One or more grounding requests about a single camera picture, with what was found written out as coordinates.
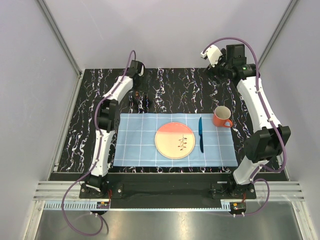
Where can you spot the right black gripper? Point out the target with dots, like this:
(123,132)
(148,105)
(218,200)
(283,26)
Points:
(212,71)

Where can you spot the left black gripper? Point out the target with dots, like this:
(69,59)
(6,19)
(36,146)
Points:
(142,87)

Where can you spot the orange ceramic mug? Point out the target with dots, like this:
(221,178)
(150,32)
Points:
(222,117)

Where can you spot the blue plastic knife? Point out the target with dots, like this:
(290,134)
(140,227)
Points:
(200,132)

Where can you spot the blue checked cloth napkin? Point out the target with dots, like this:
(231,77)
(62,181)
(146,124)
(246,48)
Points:
(135,146)

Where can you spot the pink and cream plate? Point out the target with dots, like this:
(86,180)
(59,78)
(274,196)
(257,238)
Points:
(174,140)

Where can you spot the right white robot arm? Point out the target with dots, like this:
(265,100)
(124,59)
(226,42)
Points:
(269,135)

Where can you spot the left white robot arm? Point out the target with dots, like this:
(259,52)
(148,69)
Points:
(107,121)

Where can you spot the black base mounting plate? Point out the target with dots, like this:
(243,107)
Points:
(121,185)

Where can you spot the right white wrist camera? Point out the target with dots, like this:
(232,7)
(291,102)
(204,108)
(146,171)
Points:
(213,54)

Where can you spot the left aluminium frame post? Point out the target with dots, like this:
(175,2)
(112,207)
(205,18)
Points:
(58,35)

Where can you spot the aluminium frame post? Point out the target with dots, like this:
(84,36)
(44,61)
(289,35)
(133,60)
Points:
(58,35)
(276,31)

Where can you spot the right aluminium frame post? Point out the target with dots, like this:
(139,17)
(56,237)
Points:
(276,31)

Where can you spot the grey cable duct rail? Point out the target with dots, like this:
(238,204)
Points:
(95,205)

